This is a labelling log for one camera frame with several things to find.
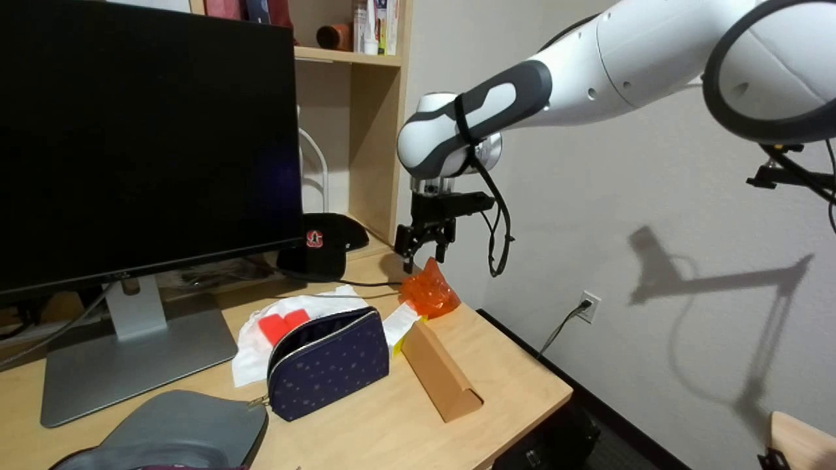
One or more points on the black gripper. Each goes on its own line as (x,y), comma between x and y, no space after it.
(434,217)

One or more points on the brown cardboard case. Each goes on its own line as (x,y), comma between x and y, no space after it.
(439,378)

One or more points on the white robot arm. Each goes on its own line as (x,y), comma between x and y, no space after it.
(767,73)

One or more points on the orange plastic bag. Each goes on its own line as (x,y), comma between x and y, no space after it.
(430,291)

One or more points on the black cap with red patch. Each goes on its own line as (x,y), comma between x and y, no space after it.
(324,242)

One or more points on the wooden shelf unit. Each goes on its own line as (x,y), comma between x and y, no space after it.
(348,105)

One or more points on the navy dotted pouch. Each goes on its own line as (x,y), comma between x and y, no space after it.
(324,361)

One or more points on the white papers with red card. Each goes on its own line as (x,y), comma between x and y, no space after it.
(263,330)

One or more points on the grey mouse pad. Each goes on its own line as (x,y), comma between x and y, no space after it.
(179,432)

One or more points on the silver monitor stand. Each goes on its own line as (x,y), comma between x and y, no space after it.
(144,355)

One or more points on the black computer monitor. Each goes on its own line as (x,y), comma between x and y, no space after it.
(139,140)

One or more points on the white wall outlet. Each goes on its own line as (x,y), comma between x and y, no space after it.
(592,305)

